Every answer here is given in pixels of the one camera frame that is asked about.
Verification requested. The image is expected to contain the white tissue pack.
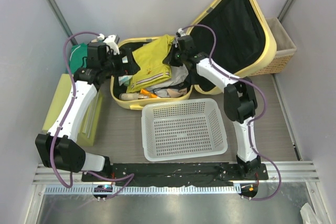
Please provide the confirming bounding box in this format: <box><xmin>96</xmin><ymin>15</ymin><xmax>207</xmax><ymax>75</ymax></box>
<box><xmin>118</xmin><ymin>75</ymin><xmax>133</xmax><ymax>87</ymax></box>

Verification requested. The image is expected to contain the grey white folded garment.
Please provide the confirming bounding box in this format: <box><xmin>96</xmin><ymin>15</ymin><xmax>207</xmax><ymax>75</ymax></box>
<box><xmin>145</xmin><ymin>66</ymin><xmax>188</xmax><ymax>98</ymax></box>

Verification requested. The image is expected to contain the white plastic mesh basket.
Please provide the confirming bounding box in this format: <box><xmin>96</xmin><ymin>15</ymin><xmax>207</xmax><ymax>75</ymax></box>
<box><xmin>141</xmin><ymin>98</ymin><xmax>228</xmax><ymax>162</ymax></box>

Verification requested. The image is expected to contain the green jersey with G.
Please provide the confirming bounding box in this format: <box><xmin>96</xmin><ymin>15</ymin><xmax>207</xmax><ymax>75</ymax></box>
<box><xmin>69</xmin><ymin>43</ymin><xmax>87</xmax><ymax>74</ymax></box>

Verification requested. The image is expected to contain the beige sock in suitcase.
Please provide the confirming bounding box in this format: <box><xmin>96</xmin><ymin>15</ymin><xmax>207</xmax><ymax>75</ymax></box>
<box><xmin>167</xmin><ymin>88</ymin><xmax>188</xmax><ymax>98</ymax></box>

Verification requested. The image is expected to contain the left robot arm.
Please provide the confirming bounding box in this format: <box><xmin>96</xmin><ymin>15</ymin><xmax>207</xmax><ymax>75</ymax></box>
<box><xmin>35</xmin><ymin>42</ymin><xmax>140</xmax><ymax>182</ymax></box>

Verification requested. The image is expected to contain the wicker basket with liner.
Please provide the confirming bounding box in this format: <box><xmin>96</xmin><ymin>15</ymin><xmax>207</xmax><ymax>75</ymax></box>
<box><xmin>252</xmin><ymin>17</ymin><xmax>297</xmax><ymax>76</ymax></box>

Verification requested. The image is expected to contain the aluminium rail frame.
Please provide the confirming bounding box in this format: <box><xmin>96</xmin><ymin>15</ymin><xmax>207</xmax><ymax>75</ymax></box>
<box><xmin>25</xmin><ymin>132</ymin><xmax>322</xmax><ymax>224</ymax></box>

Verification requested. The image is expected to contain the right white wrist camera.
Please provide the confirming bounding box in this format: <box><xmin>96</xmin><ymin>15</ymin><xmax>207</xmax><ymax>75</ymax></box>
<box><xmin>176</xmin><ymin>28</ymin><xmax>190</xmax><ymax>42</ymax></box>

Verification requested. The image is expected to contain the yellow-green shirt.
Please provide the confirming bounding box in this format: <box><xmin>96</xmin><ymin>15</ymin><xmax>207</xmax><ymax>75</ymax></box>
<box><xmin>127</xmin><ymin>35</ymin><xmax>174</xmax><ymax>93</ymax></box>

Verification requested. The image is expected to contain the yellow hard-shell suitcase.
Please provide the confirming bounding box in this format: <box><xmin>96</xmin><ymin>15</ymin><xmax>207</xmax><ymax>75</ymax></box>
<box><xmin>109</xmin><ymin>0</ymin><xmax>278</xmax><ymax>111</ymax></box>

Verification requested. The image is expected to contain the orange tube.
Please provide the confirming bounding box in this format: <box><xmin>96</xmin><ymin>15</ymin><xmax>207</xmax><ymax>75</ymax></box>
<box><xmin>140</xmin><ymin>89</ymin><xmax>159</xmax><ymax>99</ymax></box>

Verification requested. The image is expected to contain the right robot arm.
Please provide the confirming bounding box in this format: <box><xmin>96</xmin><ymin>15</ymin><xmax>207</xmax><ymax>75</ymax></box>
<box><xmin>163</xmin><ymin>35</ymin><xmax>261</xmax><ymax>179</ymax></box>

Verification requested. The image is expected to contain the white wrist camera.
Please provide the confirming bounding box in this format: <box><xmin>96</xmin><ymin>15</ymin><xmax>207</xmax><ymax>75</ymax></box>
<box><xmin>97</xmin><ymin>34</ymin><xmax>120</xmax><ymax>55</ymax></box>
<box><xmin>176</xmin><ymin>28</ymin><xmax>190</xmax><ymax>42</ymax></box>

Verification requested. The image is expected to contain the yellow-green drawer box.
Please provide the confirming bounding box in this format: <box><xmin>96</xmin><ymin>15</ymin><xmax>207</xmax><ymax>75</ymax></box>
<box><xmin>41</xmin><ymin>73</ymin><xmax>103</xmax><ymax>147</ymax></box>

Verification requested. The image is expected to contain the white slotted cable duct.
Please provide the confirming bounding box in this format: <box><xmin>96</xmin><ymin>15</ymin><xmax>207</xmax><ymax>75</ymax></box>
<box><xmin>44</xmin><ymin>184</ymin><xmax>241</xmax><ymax>195</ymax></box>

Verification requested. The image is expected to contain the white crumpled plastic bag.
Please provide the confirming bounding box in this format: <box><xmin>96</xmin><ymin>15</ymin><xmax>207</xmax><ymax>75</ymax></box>
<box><xmin>300</xmin><ymin>203</ymin><xmax>322</xmax><ymax>224</ymax></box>

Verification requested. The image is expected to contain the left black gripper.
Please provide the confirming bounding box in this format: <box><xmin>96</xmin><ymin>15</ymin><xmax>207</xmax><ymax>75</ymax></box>
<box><xmin>101</xmin><ymin>49</ymin><xmax>140</xmax><ymax>77</ymax></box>

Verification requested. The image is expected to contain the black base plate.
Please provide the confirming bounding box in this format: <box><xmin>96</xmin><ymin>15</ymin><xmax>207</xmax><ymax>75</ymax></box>
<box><xmin>81</xmin><ymin>161</ymin><xmax>271</xmax><ymax>187</ymax></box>

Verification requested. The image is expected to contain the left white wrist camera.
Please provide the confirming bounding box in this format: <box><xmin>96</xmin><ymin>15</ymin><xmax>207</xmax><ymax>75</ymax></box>
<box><xmin>97</xmin><ymin>34</ymin><xmax>120</xmax><ymax>55</ymax></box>

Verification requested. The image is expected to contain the beige cosmetic bottle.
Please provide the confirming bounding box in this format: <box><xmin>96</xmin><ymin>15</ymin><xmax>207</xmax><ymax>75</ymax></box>
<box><xmin>119</xmin><ymin>93</ymin><xmax>149</xmax><ymax>101</ymax></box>

